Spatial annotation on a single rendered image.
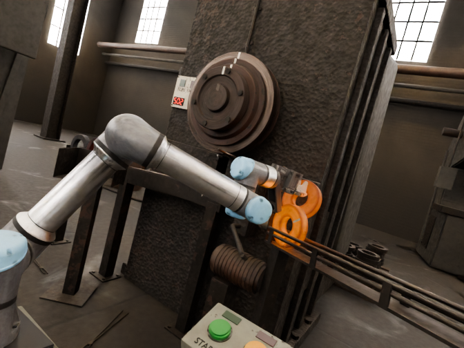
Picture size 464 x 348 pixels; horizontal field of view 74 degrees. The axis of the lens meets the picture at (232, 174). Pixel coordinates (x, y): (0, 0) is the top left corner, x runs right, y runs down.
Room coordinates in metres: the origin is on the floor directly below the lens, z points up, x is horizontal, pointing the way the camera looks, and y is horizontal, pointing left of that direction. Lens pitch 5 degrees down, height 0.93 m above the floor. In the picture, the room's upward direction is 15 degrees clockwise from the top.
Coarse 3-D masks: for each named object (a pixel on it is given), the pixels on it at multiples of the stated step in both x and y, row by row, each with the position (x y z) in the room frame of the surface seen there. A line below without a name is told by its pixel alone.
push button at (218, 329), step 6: (210, 324) 0.53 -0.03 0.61; (216, 324) 0.53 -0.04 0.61; (222, 324) 0.53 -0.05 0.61; (228, 324) 0.53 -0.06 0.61; (210, 330) 0.52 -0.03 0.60; (216, 330) 0.52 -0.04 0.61; (222, 330) 0.52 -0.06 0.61; (228, 330) 0.52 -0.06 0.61; (216, 336) 0.51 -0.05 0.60; (222, 336) 0.51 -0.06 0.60; (228, 336) 0.51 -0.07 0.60
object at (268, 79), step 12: (216, 60) 1.50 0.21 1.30; (252, 60) 1.40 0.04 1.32; (264, 72) 1.36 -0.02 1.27; (276, 96) 1.38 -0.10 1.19; (264, 108) 1.34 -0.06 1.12; (276, 108) 1.38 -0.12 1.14; (264, 120) 1.33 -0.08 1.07; (192, 132) 1.52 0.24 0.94; (252, 132) 1.35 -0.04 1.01; (264, 132) 1.38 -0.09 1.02; (204, 144) 1.47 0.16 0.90; (240, 144) 1.37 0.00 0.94; (252, 144) 1.40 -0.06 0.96
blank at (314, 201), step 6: (306, 180) 1.19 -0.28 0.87; (312, 186) 1.16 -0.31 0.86; (306, 192) 1.16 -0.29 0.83; (312, 192) 1.14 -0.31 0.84; (318, 192) 1.13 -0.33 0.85; (282, 198) 1.21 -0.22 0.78; (288, 198) 1.19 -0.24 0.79; (294, 198) 1.20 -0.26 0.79; (312, 198) 1.13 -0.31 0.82; (318, 198) 1.12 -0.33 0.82; (282, 204) 1.19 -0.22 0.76; (294, 204) 1.16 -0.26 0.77; (306, 204) 1.13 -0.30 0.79; (312, 204) 1.12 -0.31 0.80; (318, 204) 1.12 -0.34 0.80; (306, 210) 1.12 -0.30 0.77; (312, 210) 1.11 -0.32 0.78
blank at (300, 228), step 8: (288, 208) 1.09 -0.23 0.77; (296, 208) 1.06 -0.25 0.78; (280, 216) 1.11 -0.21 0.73; (288, 216) 1.08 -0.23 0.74; (296, 216) 1.04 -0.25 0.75; (304, 216) 1.04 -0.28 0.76; (280, 224) 1.11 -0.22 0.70; (296, 224) 1.04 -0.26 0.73; (304, 224) 1.02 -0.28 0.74; (296, 232) 1.03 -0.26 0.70; (304, 232) 1.02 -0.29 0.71
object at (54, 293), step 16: (64, 160) 1.44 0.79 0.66; (80, 160) 1.57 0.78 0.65; (64, 176) 1.42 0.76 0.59; (112, 176) 1.58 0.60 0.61; (96, 192) 1.45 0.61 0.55; (96, 208) 1.49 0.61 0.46; (80, 224) 1.45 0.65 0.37; (80, 240) 1.45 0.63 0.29; (80, 256) 1.45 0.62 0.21; (80, 272) 1.47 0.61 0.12; (64, 288) 1.45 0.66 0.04; (80, 288) 1.53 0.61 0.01; (96, 288) 1.57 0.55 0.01; (80, 304) 1.40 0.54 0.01
